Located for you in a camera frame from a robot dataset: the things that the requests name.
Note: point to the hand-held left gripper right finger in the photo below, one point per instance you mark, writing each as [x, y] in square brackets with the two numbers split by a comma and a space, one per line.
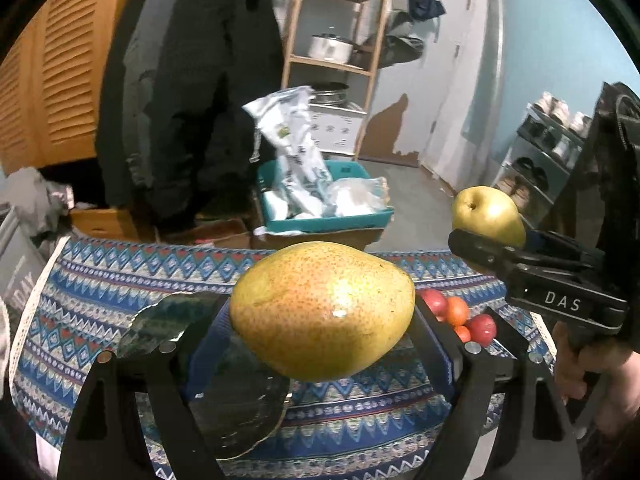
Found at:
[435, 345]

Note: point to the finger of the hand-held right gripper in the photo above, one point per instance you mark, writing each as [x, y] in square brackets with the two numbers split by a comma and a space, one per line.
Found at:
[500, 260]
[555, 245]

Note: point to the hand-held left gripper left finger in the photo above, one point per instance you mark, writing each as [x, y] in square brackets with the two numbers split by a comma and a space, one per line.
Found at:
[221, 332]

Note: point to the large orange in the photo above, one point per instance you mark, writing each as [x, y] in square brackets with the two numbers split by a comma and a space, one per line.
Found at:
[456, 310]

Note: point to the small yellow pear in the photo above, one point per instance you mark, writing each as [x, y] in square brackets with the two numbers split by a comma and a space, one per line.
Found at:
[487, 215]

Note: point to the large yellow pear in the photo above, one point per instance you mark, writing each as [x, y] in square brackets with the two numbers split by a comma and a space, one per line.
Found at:
[320, 310]

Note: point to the person's right hand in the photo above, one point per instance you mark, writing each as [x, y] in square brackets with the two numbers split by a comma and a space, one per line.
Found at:
[575, 365]

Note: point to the small orange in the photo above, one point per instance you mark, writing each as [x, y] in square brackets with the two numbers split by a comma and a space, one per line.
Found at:
[462, 334]

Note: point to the dark scalloped glass plate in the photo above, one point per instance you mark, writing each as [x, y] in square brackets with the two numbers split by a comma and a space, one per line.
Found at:
[240, 400]

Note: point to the metal shoe rack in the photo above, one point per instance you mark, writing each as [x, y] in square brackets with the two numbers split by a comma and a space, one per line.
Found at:
[525, 147]

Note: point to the shoe rack with shoes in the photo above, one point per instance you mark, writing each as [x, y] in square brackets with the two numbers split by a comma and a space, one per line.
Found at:
[560, 110]

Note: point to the blue patterned tablecloth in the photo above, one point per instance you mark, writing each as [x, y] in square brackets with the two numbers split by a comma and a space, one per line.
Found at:
[100, 300]

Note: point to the teal plastic crate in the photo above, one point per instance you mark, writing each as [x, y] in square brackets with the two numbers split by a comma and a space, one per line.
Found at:
[340, 222]

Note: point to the clear plastic bag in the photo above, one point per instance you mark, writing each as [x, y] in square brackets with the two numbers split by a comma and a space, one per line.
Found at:
[355, 195]

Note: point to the cardboard box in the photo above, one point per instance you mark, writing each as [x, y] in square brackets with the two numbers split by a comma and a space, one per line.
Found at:
[105, 222]

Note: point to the white plastic bags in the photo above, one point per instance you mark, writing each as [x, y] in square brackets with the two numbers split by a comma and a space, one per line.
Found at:
[295, 150]

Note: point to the white door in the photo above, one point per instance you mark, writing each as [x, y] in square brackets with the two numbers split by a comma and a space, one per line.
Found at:
[465, 60]

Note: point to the white patterned storage box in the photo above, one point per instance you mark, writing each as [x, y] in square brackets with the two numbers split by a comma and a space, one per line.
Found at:
[335, 130]

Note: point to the white printed container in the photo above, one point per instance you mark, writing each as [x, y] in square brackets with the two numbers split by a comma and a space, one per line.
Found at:
[20, 260]

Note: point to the grey cloth pile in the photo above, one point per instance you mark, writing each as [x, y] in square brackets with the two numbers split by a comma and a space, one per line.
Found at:
[35, 200]

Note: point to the dark cloth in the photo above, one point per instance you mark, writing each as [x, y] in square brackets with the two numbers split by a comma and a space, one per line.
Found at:
[400, 50]

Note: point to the round metal pan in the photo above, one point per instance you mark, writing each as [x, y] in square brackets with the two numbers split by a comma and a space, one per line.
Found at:
[330, 94]

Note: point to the black hanging jacket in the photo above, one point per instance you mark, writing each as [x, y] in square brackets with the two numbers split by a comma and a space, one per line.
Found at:
[200, 85]

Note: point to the dark blue umbrella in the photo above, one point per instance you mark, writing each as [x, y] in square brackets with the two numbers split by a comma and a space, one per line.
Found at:
[425, 5]

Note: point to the wooden shelf rack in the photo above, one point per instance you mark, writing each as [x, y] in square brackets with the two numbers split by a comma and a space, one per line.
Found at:
[320, 63]

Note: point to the white cooking pot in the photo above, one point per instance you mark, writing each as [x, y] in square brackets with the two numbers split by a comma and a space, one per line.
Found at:
[327, 49]

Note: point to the wooden louvered door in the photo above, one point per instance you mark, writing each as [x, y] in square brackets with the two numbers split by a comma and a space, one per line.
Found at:
[65, 75]

